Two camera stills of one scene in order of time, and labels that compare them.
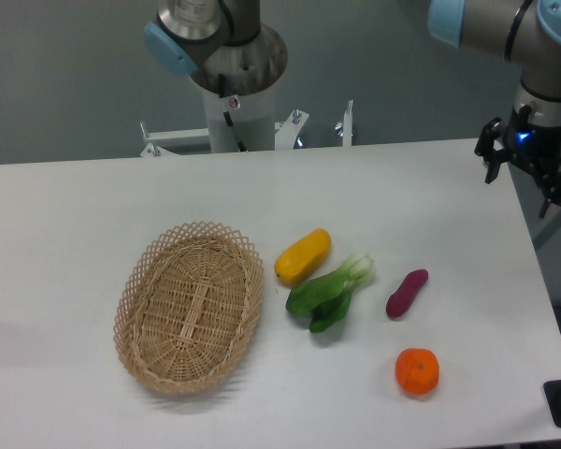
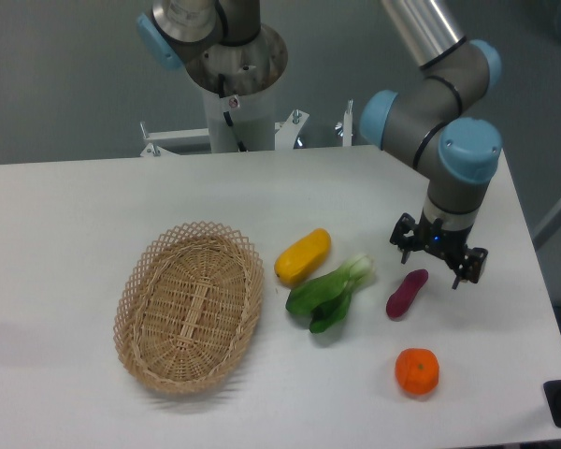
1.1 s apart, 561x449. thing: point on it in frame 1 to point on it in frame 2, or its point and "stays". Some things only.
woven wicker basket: (188, 307) stays
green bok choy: (325, 299) stays
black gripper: (539, 151) to (447, 245)
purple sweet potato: (400, 300) stays
